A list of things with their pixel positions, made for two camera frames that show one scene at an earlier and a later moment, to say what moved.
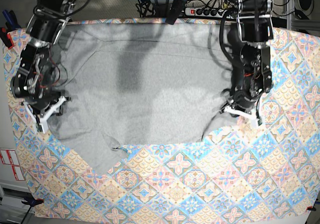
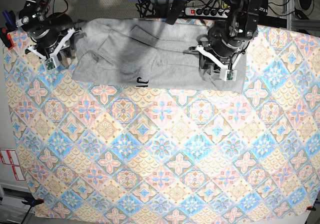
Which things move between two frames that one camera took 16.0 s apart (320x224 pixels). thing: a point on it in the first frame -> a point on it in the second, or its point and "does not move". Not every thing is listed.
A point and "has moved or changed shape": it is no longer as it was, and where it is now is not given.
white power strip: x=215 y=12 does not move
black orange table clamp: x=11 y=21 does not move
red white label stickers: x=9 y=157 does not move
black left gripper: x=40 y=104 -> x=48 y=39
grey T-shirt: x=132 y=83 has moved or changed shape
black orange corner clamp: x=33 y=202 does not move
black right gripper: x=245 y=99 -> x=224 y=48
